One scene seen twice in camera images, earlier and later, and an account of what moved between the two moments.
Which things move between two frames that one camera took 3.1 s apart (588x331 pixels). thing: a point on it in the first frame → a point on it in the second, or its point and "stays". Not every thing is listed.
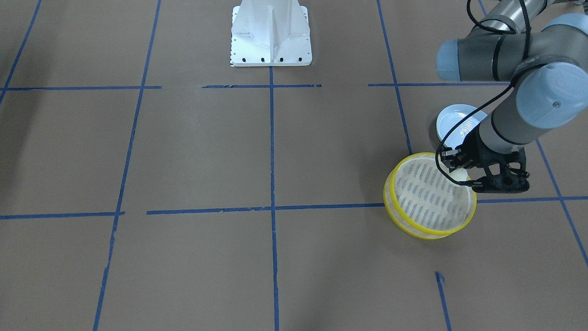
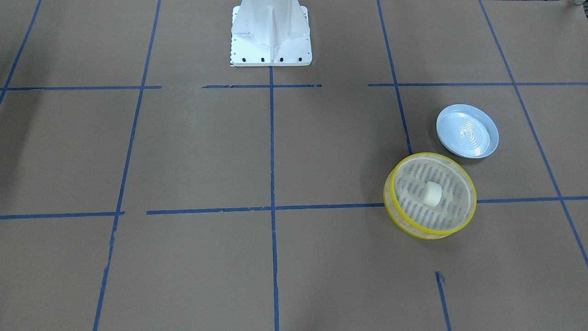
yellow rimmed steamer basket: x=423 y=202 stays
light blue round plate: x=450 y=116 stays
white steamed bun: x=461 y=174 → x=432 y=194
